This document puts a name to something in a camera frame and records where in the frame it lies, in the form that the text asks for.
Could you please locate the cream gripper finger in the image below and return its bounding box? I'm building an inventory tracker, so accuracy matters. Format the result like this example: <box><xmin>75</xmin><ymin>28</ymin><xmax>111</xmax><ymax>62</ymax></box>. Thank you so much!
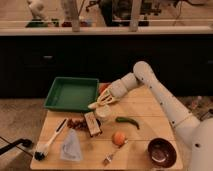
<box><xmin>97</xmin><ymin>93</ymin><xmax>108</xmax><ymax>102</ymax></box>
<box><xmin>99</xmin><ymin>99</ymin><xmax>115</xmax><ymax>106</ymax></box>

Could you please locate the yellow banana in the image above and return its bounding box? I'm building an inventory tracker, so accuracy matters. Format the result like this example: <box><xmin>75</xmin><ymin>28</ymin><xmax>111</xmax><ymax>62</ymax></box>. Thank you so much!
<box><xmin>88</xmin><ymin>102</ymin><xmax>112</xmax><ymax>110</ymax></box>

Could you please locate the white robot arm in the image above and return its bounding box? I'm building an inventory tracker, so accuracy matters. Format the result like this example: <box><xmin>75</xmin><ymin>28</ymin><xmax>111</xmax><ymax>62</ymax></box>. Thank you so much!
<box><xmin>97</xmin><ymin>61</ymin><xmax>213</xmax><ymax>171</ymax></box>

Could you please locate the white paper cup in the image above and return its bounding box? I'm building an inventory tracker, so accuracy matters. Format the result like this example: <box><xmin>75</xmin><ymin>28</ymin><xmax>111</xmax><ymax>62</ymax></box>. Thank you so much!
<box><xmin>95</xmin><ymin>105</ymin><xmax>112</xmax><ymax>122</ymax></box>

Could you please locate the orange bowl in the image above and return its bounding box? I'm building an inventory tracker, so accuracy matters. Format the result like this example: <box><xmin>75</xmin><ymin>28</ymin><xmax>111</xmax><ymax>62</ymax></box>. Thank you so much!
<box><xmin>99</xmin><ymin>83</ymin><xmax>110</xmax><ymax>94</ymax></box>

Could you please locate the green chili pepper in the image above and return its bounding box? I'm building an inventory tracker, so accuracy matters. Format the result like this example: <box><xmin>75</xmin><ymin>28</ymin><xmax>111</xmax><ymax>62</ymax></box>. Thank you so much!
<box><xmin>115</xmin><ymin>117</ymin><xmax>140</xmax><ymax>130</ymax></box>

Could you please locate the brown cardboard box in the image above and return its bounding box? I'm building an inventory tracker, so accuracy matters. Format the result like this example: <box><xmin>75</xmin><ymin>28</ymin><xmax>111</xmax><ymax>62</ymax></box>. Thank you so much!
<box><xmin>84</xmin><ymin>112</ymin><xmax>101</xmax><ymax>137</ymax></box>

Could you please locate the orange fruit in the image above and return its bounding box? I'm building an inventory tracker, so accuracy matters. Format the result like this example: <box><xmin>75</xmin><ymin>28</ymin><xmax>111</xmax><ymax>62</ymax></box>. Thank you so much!
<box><xmin>112</xmin><ymin>132</ymin><xmax>126</xmax><ymax>146</ymax></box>

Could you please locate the green plastic tray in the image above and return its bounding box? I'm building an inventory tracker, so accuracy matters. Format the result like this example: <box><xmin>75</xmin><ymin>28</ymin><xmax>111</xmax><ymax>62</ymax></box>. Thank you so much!
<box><xmin>44</xmin><ymin>77</ymin><xmax>99</xmax><ymax>113</ymax></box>

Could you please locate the silver fork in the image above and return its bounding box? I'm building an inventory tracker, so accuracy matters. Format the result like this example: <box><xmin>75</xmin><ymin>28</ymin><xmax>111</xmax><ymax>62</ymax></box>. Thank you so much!
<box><xmin>102</xmin><ymin>146</ymin><xmax>122</xmax><ymax>166</ymax></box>

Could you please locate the clear plastic bag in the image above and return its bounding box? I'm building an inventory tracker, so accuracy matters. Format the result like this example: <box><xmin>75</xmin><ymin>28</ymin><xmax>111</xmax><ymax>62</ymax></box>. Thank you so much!
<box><xmin>60</xmin><ymin>129</ymin><xmax>83</xmax><ymax>162</ymax></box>

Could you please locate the dark brown bowl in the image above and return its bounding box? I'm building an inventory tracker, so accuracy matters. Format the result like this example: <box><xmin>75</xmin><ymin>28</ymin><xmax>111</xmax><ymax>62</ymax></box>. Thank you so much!
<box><xmin>147</xmin><ymin>138</ymin><xmax>177</xmax><ymax>168</ymax></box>

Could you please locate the black handle bar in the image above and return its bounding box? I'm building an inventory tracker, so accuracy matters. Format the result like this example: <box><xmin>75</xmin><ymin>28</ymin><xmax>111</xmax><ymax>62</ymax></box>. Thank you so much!
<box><xmin>0</xmin><ymin>138</ymin><xmax>33</xmax><ymax>155</ymax></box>

